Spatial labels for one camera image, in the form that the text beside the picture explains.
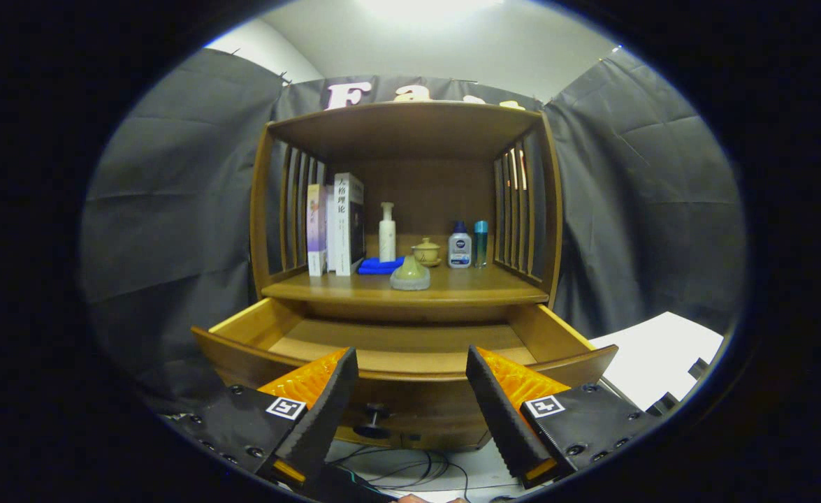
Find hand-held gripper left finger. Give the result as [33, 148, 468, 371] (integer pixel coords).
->
[162, 347, 361, 490]

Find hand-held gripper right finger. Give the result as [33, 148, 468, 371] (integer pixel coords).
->
[465, 345, 671, 491]

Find wooden drawer with black knob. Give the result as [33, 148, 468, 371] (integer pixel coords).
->
[191, 297, 619, 448]

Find wooden countertop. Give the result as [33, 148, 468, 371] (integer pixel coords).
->
[262, 262, 549, 306]

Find brown wooden cabinet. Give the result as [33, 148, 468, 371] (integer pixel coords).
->
[249, 100, 565, 451]

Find folded blue cloth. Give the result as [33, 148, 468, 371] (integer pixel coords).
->
[357, 256, 405, 275]

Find white board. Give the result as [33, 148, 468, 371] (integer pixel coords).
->
[588, 312, 725, 413]

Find white lotion bottle blue cap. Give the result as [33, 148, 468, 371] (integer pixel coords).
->
[448, 221, 472, 269]

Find yellow lidded teacup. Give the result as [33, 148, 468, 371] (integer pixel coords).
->
[412, 238, 443, 268]

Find white pump bottle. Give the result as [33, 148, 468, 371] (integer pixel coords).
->
[379, 202, 397, 263]

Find thin pink book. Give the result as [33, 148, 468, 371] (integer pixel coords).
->
[306, 183, 328, 277]

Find thick white book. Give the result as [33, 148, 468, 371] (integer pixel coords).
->
[326, 173, 365, 277]

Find large ceiling light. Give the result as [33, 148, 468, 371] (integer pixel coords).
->
[354, 0, 505, 18]

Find black floor cables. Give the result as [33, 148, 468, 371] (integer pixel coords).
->
[326, 447, 470, 500]

